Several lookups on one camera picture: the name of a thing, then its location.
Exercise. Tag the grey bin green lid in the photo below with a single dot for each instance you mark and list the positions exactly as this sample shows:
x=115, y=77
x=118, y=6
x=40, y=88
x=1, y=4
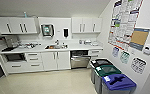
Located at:
x=106, y=70

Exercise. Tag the blue dish soap bottle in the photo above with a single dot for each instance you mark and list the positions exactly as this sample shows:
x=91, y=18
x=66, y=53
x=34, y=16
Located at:
x=80, y=41

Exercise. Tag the small blue wall sign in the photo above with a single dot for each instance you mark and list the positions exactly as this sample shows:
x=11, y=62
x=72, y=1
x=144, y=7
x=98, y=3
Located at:
x=115, y=51

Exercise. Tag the stainless steel sink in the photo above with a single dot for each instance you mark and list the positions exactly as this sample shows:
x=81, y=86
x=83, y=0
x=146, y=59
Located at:
x=56, y=46

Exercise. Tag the white wall thermostat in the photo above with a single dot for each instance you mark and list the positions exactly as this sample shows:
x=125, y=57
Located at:
x=147, y=49

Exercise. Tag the black coffee machine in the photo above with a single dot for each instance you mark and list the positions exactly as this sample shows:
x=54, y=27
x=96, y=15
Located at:
x=7, y=42

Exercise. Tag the stainless steel dishwasher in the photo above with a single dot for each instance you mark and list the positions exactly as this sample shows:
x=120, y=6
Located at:
x=80, y=60

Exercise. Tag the chrome sink faucet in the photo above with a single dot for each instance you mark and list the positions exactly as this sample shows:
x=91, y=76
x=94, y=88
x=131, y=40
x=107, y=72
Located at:
x=57, y=42

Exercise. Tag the light blue bottle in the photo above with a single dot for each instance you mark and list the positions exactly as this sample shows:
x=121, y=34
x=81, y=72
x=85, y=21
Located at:
x=25, y=14

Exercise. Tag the white wall cabinet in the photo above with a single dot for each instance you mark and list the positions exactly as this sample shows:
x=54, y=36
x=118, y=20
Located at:
x=16, y=25
x=87, y=24

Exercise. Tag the large wall poster collage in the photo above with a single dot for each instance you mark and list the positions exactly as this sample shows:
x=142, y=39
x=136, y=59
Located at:
x=124, y=21

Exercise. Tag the steel paper towel dispenser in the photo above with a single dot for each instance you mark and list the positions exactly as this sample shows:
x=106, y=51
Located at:
x=47, y=30

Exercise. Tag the black wall soap dispenser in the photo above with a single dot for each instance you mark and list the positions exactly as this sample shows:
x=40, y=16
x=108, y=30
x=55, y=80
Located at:
x=66, y=32

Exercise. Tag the small green wall sign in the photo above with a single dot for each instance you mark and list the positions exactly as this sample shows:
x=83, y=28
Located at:
x=124, y=57

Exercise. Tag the white two-door sink cabinet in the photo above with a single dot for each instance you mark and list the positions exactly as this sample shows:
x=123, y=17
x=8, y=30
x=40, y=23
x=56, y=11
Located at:
x=56, y=60

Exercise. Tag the brown cork notice board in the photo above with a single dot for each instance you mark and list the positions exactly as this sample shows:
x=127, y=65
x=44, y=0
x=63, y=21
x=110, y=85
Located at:
x=139, y=39

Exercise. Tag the small white wall sign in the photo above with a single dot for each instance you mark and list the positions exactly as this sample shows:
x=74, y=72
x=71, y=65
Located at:
x=138, y=65

